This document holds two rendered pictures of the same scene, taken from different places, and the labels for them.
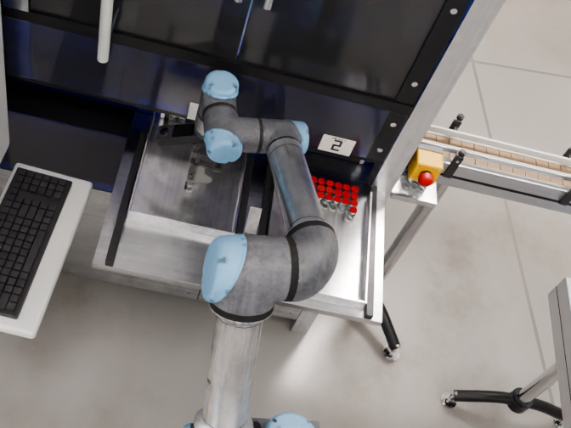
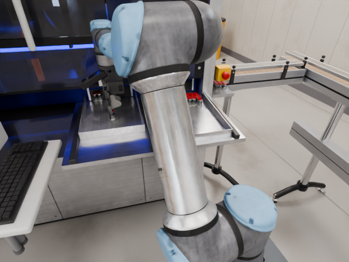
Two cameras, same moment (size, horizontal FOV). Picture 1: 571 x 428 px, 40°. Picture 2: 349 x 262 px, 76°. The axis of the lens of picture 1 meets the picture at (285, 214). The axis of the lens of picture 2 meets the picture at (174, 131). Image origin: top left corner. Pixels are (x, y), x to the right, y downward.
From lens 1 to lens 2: 1.10 m
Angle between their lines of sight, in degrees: 18
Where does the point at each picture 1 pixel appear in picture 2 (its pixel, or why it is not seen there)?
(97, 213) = (79, 171)
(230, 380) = (179, 153)
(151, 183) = (91, 122)
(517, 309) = (273, 157)
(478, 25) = not seen: outside the picture
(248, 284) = (156, 24)
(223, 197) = (133, 117)
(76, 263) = (82, 207)
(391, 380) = not seen: hidden behind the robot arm
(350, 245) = (207, 115)
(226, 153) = not seen: hidden behind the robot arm
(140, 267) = (94, 158)
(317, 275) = (214, 14)
